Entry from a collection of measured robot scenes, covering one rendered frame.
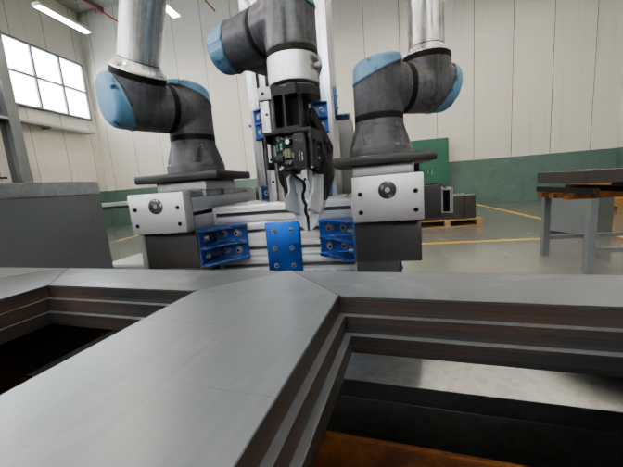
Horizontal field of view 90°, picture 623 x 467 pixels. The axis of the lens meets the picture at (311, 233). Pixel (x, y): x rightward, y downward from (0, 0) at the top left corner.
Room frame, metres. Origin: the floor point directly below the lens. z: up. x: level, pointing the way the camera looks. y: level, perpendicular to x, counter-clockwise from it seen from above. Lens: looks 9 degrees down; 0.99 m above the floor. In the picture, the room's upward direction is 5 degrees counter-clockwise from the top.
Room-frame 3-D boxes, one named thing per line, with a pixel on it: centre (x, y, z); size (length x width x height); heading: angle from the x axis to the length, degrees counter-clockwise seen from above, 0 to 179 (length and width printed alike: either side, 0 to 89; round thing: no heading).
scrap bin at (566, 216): (4.35, -3.77, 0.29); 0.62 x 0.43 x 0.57; 7
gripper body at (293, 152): (0.48, 0.01, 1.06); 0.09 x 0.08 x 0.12; 162
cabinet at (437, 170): (9.16, -3.52, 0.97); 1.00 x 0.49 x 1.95; 80
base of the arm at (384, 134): (0.79, -0.19, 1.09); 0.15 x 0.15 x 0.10
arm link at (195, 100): (0.88, 0.31, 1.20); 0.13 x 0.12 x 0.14; 143
